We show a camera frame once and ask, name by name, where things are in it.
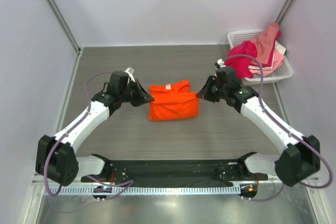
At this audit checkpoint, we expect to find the magenta t shirt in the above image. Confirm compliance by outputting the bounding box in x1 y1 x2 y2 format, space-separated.
224 41 257 79

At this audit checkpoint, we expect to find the white slotted cable duct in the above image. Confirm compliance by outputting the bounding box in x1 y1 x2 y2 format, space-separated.
58 184 241 196

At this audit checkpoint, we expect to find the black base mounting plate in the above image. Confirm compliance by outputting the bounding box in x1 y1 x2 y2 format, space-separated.
94 159 268 188

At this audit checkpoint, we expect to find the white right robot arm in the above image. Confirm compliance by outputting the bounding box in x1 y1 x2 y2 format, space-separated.
196 67 320 187

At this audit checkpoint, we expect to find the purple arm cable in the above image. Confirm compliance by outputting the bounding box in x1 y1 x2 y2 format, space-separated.
215 54 333 203
43 71 134 200

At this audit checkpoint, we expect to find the white folded t shirt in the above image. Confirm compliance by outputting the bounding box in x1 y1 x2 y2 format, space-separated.
275 40 287 55

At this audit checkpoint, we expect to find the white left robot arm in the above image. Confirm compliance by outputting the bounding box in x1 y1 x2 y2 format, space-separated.
36 67 154 187

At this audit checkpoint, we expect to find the aluminium rail frame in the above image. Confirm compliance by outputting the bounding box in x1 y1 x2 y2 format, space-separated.
31 161 320 186

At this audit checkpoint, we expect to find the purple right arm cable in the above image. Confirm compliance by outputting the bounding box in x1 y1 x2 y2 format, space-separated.
215 54 333 203

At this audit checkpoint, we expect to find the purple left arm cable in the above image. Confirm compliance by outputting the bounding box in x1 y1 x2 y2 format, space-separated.
43 71 134 200

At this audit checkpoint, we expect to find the salmon pink t shirt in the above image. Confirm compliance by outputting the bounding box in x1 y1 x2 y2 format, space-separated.
251 23 281 65

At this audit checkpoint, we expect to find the left aluminium corner post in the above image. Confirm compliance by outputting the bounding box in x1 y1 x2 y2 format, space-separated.
46 0 81 54

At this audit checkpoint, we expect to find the white perforated plastic basket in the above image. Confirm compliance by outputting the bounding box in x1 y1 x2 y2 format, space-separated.
227 29 293 85

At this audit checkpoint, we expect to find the orange t shirt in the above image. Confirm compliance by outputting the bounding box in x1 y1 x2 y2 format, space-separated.
148 80 200 121

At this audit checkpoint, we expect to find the light pink t shirt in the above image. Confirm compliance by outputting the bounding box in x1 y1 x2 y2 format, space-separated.
249 50 285 77

